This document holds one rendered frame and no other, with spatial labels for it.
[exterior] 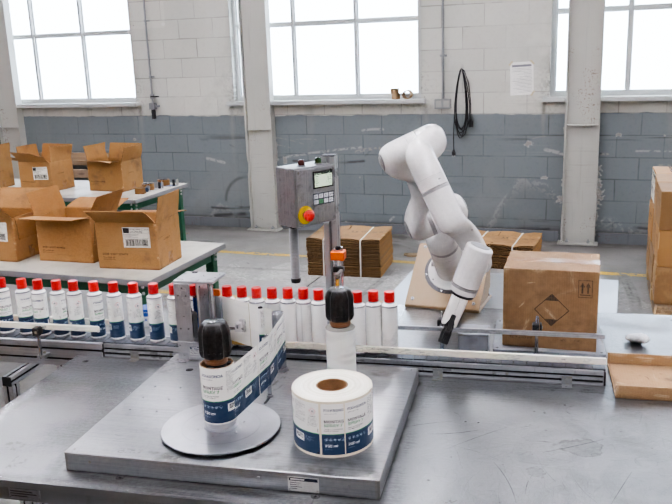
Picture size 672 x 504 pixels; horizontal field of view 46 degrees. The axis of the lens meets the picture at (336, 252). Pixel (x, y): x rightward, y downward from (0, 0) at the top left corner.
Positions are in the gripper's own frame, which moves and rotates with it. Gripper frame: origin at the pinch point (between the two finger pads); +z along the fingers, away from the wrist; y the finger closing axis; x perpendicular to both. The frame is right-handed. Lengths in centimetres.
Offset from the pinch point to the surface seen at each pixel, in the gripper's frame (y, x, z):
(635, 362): -12, 59, -10
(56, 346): 6, -123, 54
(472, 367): 5.6, 11.0, 3.9
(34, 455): 73, -90, 44
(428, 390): 16.2, 0.8, 11.7
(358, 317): 3.2, -27.4, 3.2
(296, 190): 1, -59, -28
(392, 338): 1.8, -15.1, 6.3
